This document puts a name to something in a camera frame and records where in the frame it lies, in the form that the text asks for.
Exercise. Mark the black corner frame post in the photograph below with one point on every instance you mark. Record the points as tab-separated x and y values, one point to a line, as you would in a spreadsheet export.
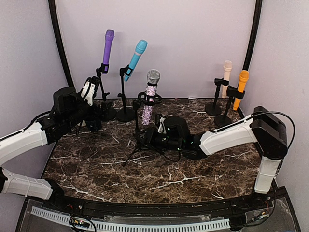
59	42
253	34

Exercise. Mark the black stand holding white microphone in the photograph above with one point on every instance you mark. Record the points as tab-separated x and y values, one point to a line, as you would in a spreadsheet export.
211	108

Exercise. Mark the orange microphone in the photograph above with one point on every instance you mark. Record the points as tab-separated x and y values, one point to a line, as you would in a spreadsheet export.
243	79

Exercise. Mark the white slotted cable duct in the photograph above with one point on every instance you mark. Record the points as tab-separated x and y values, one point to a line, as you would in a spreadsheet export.
132	224

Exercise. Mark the dark blue cup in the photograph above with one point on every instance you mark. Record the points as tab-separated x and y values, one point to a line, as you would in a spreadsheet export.
93	124

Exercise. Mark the black right corner frame post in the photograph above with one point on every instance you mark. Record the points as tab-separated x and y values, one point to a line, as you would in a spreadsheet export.
253	34

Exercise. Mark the black stand holding blue microphone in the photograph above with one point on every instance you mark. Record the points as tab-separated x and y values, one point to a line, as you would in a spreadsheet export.
125	114

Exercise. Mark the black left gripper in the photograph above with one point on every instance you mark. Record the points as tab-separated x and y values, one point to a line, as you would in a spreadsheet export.
96	115

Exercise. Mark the light blue microphone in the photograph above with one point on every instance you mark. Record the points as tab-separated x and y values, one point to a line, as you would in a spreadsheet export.
139	50

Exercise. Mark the black tripod shock-mount stand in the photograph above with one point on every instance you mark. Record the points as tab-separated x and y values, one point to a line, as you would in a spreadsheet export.
137	130

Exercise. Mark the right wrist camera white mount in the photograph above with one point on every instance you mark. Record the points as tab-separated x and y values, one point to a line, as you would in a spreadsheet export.
159	122

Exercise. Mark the black stand holding purple microphone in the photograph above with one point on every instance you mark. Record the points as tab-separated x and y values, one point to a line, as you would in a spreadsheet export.
108	112

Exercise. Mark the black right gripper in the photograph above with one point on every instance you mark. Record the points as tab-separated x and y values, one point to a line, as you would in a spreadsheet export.
149	137

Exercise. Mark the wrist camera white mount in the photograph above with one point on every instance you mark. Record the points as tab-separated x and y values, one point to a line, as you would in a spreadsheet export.
159	122
88	93

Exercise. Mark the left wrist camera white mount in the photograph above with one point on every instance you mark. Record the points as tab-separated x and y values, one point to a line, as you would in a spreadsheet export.
88	93

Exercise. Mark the cream white microphone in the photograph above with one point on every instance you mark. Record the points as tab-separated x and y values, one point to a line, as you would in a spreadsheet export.
227	70

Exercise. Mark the purple microphone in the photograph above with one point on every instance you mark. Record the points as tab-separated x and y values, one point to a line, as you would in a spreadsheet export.
109	36

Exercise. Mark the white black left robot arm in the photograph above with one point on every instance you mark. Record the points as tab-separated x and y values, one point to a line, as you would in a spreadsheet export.
69	110

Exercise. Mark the black left corner frame post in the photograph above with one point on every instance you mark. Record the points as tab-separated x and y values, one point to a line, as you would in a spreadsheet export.
59	42

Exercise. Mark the black stand holding orange microphone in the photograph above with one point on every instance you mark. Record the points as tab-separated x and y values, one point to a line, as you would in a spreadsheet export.
224	120

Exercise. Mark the rhinestone silver-head microphone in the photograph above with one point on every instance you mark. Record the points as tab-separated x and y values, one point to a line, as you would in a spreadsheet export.
153	77

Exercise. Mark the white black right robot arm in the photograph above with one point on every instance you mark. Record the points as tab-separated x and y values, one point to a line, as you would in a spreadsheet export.
261	127

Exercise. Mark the black front table rail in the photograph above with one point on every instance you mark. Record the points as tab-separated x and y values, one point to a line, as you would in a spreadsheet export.
234	207

